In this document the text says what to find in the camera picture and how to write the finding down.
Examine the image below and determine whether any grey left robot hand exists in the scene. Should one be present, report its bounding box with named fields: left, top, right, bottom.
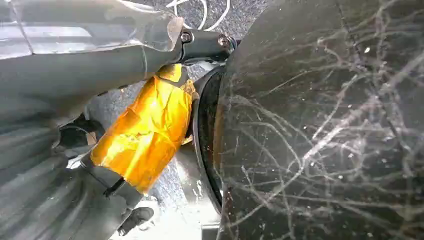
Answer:
left=0, top=0, right=237, bottom=240

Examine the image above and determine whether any dark scratched glossy card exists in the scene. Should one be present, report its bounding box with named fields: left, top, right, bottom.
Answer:
left=192, top=0, right=424, bottom=240

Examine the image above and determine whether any ribbed grey left arm sleeve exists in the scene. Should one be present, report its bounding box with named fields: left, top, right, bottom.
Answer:
left=0, top=119, right=85, bottom=240

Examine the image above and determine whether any white cable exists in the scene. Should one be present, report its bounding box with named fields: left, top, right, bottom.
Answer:
left=165, top=0, right=232, bottom=33

